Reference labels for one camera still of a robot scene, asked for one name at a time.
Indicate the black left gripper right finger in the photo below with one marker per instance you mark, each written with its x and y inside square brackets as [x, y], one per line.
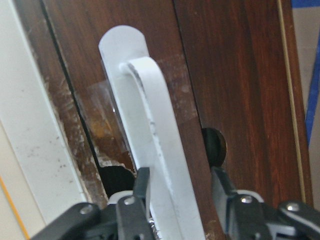
[223, 190]

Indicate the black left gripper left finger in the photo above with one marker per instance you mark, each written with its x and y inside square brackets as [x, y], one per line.
[141, 187]

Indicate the white drawer handle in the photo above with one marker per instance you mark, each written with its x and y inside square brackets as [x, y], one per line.
[146, 112]

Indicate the dark wooden drawer cabinet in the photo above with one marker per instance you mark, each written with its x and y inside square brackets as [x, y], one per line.
[230, 65]

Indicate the cream plastic storage box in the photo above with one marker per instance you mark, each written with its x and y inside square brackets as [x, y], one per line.
[38, 181]

